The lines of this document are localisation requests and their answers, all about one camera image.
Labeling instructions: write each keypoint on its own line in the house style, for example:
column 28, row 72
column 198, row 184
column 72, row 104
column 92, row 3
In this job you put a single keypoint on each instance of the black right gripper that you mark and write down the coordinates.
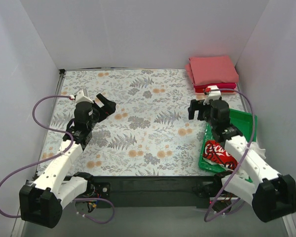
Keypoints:
column 200, row 111

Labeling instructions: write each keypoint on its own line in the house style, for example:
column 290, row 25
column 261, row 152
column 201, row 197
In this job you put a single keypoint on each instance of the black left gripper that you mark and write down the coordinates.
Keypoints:
column 100, row 111

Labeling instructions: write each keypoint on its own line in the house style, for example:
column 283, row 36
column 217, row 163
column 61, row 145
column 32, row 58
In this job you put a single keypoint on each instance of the salmon pink t shirt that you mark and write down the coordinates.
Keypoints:
column 208, row 70

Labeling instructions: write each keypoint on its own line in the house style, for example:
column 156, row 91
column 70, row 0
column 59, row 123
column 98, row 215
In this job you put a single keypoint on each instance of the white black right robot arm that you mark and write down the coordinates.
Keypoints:
column 270, row 194

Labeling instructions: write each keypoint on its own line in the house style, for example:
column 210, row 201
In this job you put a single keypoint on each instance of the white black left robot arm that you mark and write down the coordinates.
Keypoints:
column 43, row 201

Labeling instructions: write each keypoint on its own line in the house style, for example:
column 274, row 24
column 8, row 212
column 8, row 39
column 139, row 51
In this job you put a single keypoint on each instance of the folded red shirt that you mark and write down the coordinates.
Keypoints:
column 202, row 90

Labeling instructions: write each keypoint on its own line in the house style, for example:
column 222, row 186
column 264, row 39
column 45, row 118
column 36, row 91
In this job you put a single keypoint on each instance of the folded magenta shirt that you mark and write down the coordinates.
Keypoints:
column 218, row 85

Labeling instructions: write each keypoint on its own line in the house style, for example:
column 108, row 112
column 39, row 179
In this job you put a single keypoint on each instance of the red white coca cola shirt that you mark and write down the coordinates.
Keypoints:
column 216, row 159

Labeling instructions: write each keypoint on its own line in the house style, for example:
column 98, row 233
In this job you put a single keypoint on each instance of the floral patterned table cloth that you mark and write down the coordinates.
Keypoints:
column 150, row 133

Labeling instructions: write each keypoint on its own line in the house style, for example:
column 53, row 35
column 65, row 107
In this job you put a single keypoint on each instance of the green plastic bin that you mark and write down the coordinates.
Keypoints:
column 242, row 120

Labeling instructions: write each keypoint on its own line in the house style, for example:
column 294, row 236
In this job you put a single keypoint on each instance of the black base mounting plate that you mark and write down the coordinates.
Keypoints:
column 152, row 191

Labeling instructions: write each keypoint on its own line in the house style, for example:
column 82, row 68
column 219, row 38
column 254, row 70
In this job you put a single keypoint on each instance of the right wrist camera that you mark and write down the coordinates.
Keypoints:
column 212, row 93

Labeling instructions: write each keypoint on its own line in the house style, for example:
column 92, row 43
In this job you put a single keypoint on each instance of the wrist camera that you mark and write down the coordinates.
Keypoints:
column 80, row 96
column 212, row 93

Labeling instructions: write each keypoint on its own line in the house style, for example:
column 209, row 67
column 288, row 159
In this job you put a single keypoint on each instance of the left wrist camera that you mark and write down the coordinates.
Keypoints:
column 80, row 96

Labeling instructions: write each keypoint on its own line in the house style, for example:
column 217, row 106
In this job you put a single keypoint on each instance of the aluminium frame rail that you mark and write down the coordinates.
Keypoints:
column 157, row 222

